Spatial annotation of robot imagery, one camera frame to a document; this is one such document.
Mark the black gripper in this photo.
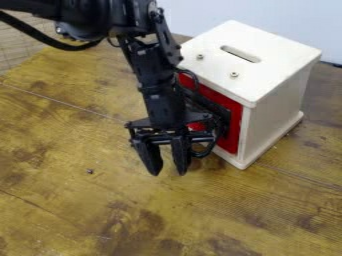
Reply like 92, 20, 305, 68
126, 79, 203, 176

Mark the red drawer front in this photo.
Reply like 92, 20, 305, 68
179, 71, 243, 154

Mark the black metal drawer handle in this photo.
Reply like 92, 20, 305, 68
185, 89, 233, 159

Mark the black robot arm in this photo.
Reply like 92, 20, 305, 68
0, 0, 217, 175

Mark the white wooden box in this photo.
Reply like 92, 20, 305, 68
181, 20, 322, 169

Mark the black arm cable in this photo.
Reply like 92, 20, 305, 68
177, 68, 201, 96

